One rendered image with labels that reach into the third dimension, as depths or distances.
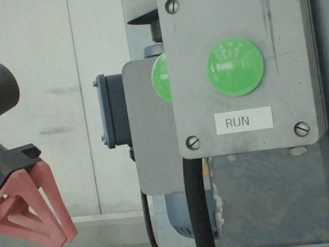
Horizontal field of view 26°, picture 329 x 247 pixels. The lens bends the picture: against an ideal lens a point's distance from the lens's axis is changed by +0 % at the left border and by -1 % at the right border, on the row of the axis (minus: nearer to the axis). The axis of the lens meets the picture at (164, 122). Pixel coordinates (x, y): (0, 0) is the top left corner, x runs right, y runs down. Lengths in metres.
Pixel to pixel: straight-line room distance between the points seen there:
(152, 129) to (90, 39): 5.27
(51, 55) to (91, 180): 1.11
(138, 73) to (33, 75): 5.50
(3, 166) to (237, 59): 0.36
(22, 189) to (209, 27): 0.34
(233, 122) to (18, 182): 0.33
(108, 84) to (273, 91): 0.52
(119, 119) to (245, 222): 0.46
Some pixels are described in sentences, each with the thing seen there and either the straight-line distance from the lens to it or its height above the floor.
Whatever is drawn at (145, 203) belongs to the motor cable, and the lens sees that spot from 0.93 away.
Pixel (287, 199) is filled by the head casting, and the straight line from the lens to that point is 0.43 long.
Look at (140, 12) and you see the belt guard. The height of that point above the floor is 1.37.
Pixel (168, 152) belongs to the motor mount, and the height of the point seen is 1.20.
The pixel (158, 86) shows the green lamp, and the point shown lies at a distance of 0.40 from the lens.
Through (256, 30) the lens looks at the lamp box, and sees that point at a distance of 0.37.
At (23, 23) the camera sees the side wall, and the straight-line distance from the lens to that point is 6.39.
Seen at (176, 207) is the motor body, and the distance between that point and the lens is 0.91.
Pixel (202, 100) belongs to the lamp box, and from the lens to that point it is 0.38.
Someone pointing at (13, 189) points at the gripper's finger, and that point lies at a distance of 0.68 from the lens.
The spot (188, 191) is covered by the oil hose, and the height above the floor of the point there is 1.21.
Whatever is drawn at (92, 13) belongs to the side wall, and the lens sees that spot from 6.11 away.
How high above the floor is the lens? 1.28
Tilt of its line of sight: 3 degrees down
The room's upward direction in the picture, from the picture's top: 9 degrees counter-clockwise
